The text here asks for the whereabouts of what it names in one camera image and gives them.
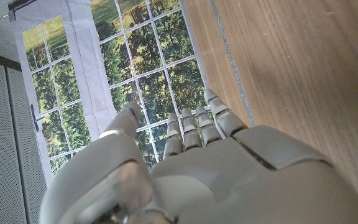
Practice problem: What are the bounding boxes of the grey perforated panel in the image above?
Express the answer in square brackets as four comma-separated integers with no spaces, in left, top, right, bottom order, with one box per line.
[0,57,48,224]

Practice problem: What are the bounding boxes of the forest window printed backdrop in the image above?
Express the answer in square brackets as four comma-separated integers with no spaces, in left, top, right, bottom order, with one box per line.
[12,0,211,184]

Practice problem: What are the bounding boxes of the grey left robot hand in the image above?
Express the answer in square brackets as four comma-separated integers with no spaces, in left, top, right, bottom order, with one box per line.
[39,89,358,224]

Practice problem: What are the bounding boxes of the silver backdrop clip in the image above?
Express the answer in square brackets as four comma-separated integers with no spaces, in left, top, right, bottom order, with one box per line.
[0,10,17,23]

